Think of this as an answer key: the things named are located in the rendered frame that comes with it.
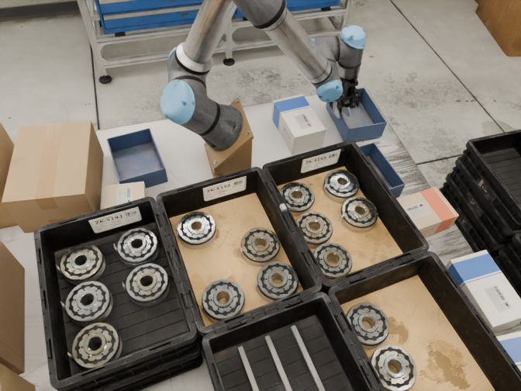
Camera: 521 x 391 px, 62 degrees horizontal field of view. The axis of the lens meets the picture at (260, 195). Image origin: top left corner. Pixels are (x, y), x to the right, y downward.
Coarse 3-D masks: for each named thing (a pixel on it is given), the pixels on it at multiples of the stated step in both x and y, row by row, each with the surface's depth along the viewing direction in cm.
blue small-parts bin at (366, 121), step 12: (360, 108) 168; (372, 108) 162; (336, 120) 160; (348, 120) 164; (360, 120) 164; (372, 120) 164; (384, 120) 156; (348, 132) 153; (360, 132) 155; (372, 132) 157
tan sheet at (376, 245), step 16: (320, 176) 132; (320, 192) 128; (320, 208) 125; (336, 208) 125; (336, 224) 122; (336, 240) 118; (352, 240) 119; (368, 240) 119; (384, 240) 119; (352, 256) 116; (368, 256) 116; (384, 256) 116
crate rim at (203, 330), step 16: (224, 176) 118; (176, 192) 114; (272, 192) 115; (160, 208) 110; (288, 224) 109; (176, 256) 102; (304, 256) 104; (320, 288) 99; (192, 304) 95; (272, 304) 96; (224, 320) 93; (240, 320) 94
